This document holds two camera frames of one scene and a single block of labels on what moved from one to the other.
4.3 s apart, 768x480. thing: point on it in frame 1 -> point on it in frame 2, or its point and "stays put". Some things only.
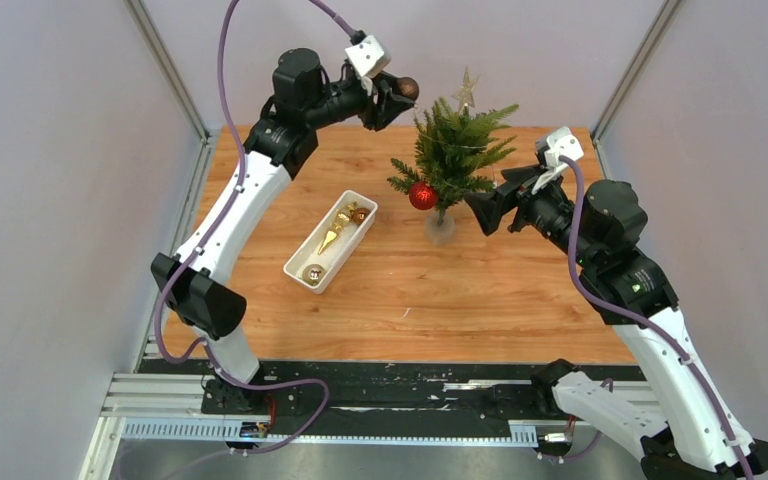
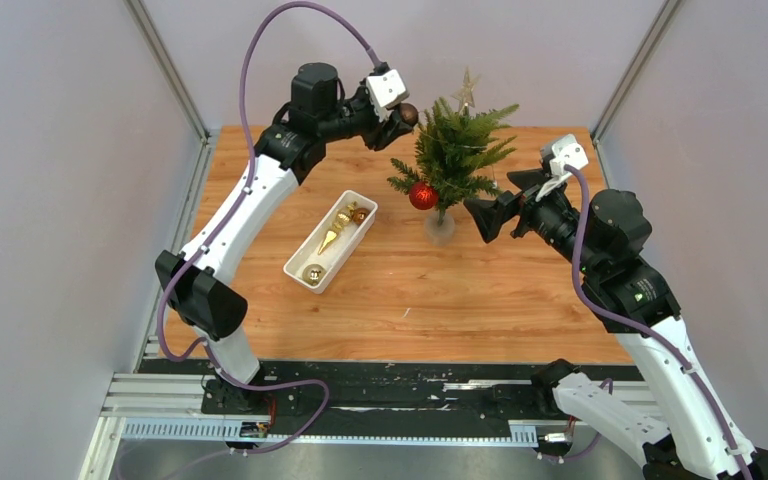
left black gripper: (389, 106) -> (378, 136)
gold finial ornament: (343, 218) stays put
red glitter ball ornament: (422, 196) stays put
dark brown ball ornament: (408, 87) -> (409, 113)
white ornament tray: (331, 245) stays put
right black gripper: (489, 205) stays put
